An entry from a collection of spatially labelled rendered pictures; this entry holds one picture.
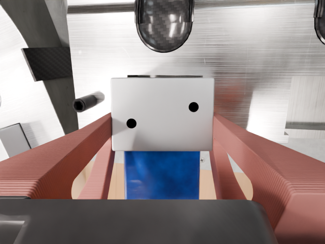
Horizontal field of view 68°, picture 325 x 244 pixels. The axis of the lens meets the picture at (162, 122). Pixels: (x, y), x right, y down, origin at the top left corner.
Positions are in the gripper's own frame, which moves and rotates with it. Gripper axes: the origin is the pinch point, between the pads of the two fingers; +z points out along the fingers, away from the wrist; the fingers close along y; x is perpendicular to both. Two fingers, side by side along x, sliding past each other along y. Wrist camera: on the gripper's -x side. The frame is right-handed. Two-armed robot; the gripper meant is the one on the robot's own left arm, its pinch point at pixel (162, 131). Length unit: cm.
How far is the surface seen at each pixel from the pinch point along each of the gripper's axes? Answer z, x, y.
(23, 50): 10.6, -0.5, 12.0
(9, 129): 8.4, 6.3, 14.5
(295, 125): 4.9, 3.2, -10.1
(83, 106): 4.1, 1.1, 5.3
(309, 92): 5.8, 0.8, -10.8
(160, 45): 6.4, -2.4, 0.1
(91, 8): 8.0, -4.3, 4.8
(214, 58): 5.3, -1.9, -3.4
